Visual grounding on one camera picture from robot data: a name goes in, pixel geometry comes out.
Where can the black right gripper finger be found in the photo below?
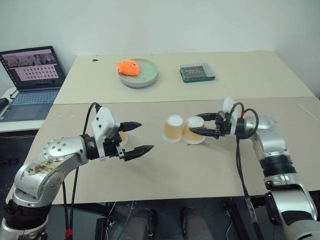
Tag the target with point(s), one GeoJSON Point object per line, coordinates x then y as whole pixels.
{"type": "Point", "coordinates": [203, 131]}
{"type": "Point", "coordinates": [209, 116]}

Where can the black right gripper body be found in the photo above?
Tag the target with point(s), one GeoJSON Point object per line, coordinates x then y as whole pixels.
{"type": "Point", "coordinates": [222, 126]}

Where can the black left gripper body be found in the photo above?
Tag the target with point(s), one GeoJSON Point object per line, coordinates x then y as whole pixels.
{"type": "Point", "coordinates": [111, 147]}

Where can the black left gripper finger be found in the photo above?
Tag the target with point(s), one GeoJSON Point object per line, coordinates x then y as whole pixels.
{"type": "Point", "coordinates": [137, 152]}
{"type": "Point", "coordinates": [130, 126]}

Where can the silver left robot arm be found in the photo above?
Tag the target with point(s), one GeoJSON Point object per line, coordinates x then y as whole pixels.
{"type": "Point", "coordinates": [52, 160]}

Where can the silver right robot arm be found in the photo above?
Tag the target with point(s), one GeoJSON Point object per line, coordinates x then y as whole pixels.
{"type": "Point", "coordinates": [272, 145]}

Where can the tan paper cup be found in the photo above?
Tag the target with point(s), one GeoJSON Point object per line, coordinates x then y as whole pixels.
{"type": "Point", "coordinates": [192, 138]}
{"type": "Point", "coordinates": [173, 128]}
{"type": "Point", "coordinates": [124, 138]}

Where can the green box with clear lid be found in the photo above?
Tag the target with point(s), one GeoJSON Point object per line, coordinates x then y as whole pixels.
{"type": "Point", "coordinates": [197, 72]}

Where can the pale green plate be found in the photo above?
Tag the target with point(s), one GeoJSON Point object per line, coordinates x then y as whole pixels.
{"type": "Point", "coordinates": [147, 72]}

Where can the orange fish toy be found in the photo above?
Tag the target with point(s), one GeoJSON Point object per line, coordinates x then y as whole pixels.
{"type": "Point", "coordinates": [128, 67]}

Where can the dark rounded shape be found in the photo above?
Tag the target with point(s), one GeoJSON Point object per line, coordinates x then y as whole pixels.
{"type": "Point", "coordinates": [196, 223]}
{"type": "Point", "coordinates": [142, 225]}

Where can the open grey laptop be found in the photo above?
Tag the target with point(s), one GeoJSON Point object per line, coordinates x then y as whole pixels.
{"type": "Point", "coordinates": [35, 75]}

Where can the black device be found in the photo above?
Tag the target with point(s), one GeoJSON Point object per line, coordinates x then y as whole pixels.
{"type": "Point", "coordinates": [3, 102]}

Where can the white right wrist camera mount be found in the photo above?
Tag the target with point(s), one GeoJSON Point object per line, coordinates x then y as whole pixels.
{"type": "Point", "coordinates": [228, 103]}

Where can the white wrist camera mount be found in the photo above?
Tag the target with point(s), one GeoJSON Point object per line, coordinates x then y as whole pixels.
{"type": "Point", "coordinates": [103, 120]}
{"type": "Point", "coordinates": [228, 103]}

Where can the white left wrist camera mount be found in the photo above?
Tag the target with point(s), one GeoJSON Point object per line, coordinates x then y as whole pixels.
{"type": "Point", "coordinates": [103, 120]}

